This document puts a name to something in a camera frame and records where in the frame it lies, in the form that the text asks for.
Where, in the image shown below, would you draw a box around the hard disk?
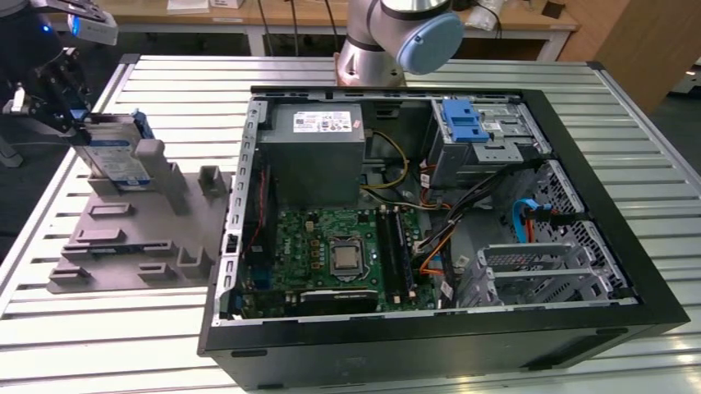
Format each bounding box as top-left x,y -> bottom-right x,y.
73,108 -> 153,190

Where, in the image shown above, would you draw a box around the power wire black connector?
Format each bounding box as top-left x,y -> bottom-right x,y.
522,211 -> 585,244

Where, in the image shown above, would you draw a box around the blue drive latch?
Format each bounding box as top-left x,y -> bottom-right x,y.
442,98 -> 491,144

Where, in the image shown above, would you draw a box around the metal optical drive cage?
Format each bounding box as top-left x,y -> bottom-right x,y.
426,97 -> 551,190

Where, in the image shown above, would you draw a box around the black PC case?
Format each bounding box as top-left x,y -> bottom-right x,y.
196,84 -> 691,391

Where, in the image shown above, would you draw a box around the black cable bundle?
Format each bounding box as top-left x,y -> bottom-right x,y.
415,162 -> 541,251

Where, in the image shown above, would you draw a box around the wooden desk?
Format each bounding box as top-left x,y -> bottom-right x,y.
0,0 -> 582,57

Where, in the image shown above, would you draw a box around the RAM stick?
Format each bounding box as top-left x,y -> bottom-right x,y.
391,206 -> 416,297

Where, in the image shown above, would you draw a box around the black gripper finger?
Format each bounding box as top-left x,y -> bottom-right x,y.
21,100 -> 92,144
34,47 -> 88,124

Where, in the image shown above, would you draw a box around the black graphics card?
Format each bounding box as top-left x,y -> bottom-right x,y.
240,286 -> 380,319

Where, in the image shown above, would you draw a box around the silver CPU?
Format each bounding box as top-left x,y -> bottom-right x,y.
331,245 -> 363,270

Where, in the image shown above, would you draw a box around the metal disk bay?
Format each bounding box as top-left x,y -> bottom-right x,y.
474,241 -> 631,307

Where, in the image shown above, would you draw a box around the wooden cabinet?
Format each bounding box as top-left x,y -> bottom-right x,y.
561,0 -> 701,114

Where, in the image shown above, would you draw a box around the thin red wire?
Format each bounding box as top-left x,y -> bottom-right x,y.
259,165 -> 271,231

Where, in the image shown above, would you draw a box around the grey table leg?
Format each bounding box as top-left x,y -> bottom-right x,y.
0,135 -> 24,167

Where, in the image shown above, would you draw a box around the yellow wires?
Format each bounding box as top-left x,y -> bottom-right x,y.
360,130 -> 411,190

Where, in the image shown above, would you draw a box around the grey power supply unit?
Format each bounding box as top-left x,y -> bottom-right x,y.
256,102 -> 367,208

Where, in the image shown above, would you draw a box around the blue data wire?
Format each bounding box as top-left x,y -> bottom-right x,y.
511,198 -> 549,243

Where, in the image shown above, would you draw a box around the CPU socket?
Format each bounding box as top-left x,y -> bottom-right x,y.
326,235 -> 372,283

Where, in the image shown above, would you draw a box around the green motherboard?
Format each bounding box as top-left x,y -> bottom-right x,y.
240,207 -> 439,318

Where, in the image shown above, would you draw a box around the orange wire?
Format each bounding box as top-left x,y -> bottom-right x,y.
418,253 -> 446,275

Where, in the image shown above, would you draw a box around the grey parts rack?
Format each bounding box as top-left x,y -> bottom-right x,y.
45,140 -> 231,295

